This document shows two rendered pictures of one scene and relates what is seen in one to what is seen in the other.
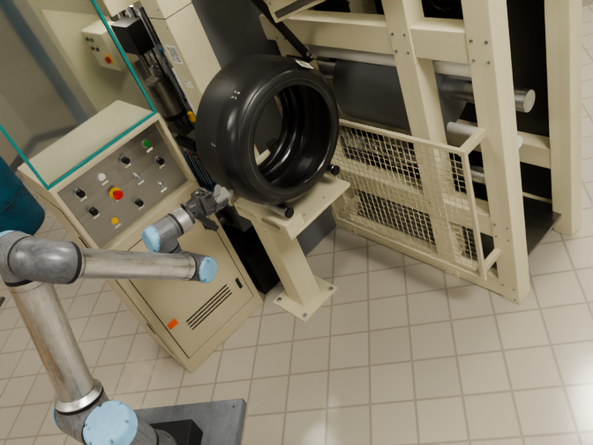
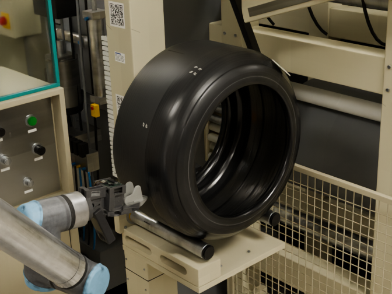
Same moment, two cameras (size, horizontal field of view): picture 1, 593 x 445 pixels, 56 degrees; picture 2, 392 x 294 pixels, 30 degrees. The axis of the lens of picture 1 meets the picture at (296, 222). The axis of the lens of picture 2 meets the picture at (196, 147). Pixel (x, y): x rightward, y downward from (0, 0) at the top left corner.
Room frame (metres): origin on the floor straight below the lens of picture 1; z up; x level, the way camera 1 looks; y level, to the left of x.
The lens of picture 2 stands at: (-0.01, 0.41, 1.94)
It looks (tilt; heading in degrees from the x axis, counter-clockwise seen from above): 22 degrees down; 348
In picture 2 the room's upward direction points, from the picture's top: 2 degrees counter-clockwise
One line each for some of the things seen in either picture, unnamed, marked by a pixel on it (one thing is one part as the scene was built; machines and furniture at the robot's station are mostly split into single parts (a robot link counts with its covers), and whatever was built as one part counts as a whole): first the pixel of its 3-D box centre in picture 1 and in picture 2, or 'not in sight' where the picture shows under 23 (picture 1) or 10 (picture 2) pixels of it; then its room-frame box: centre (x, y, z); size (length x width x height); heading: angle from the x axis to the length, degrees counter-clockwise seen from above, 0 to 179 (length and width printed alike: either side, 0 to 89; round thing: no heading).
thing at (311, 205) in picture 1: (292, 198); (203, 245); (1.98, -0.03, 0.80); 0.37 x 0.36 x 0.02; 119
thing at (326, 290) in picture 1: (304, 294); not in sight; (2.19, 0.12, 0.01); 0.27 x 0.27 x 0.02; 29
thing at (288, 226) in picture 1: (266, 212); (169, 251); (1.91, 0.10, 0.83); 0.36 x 0.09 x 0.06; 29
